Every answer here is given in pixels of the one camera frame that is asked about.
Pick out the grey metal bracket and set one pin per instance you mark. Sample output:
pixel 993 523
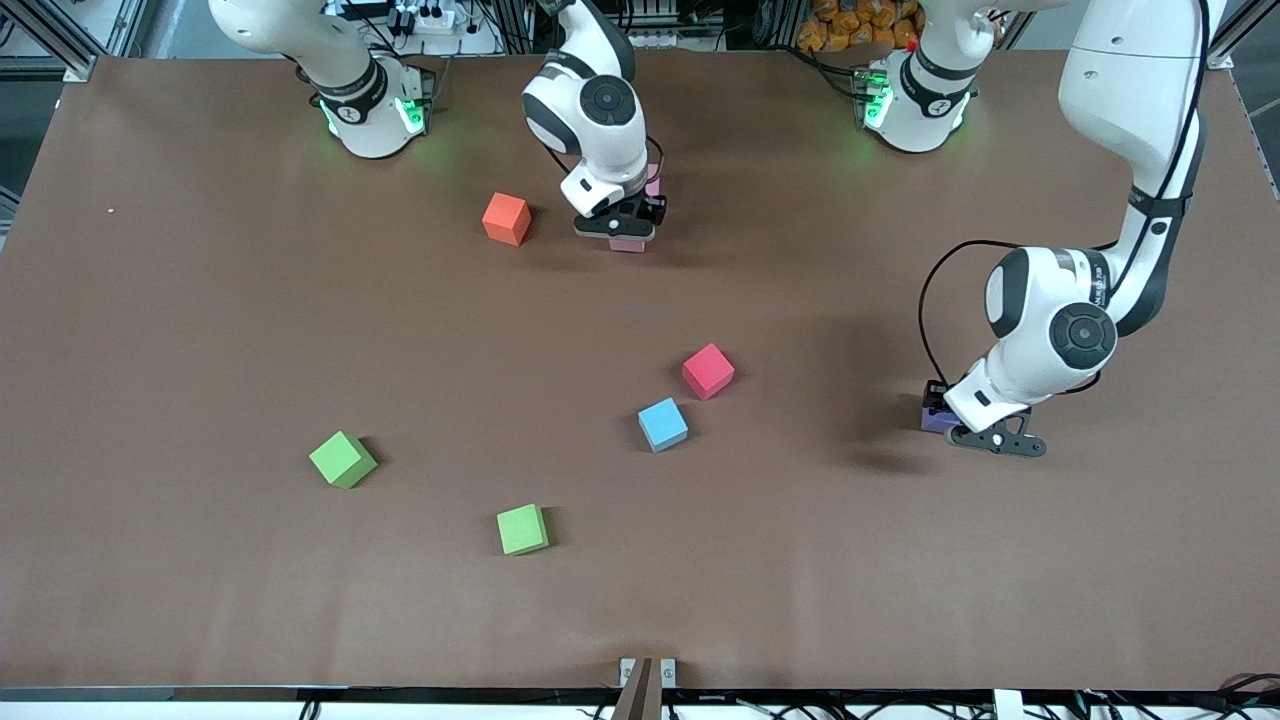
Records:
pixel 668 672

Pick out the purple foam block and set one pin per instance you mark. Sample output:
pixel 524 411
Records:
pixel 935 422

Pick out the brown table cover sheet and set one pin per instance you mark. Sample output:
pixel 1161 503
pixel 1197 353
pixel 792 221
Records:
pixel 900 550

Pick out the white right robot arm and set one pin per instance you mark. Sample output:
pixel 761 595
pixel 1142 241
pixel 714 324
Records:
pixel 370 130

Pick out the red foam block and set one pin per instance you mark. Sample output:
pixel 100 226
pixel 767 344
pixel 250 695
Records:
pixel 708 371

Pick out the white label sticker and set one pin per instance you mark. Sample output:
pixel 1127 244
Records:
pixel 1008 705

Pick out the dark electronics rack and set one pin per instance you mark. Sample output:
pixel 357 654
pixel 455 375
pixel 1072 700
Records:
pixel 680 20

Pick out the orange snack bag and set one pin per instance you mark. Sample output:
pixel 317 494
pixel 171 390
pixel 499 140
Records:
pixel 860 25

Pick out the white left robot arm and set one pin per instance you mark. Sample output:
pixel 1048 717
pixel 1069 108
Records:
pixel 1130 100

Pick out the orange foam block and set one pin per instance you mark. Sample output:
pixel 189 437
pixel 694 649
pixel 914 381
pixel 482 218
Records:
pixel 506 218

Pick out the blue foam block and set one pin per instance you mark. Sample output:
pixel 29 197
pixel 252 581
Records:
pixel 663 425

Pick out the brown camera pole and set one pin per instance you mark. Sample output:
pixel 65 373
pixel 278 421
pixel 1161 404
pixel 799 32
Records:
pixel 640 700

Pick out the aluminium frame profile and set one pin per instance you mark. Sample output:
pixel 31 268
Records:
pixel 60 35
pixel 1245 35

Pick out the white power strip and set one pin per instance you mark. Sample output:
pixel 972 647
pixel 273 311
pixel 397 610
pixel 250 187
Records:
pixel 430 17

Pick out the pink foam block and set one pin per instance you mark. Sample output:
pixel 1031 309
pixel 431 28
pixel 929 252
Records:
pixel 653 180
pixel 628 246

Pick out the green foam block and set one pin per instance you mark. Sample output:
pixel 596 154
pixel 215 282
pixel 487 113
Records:
pixel 523 529
pixel 343 459

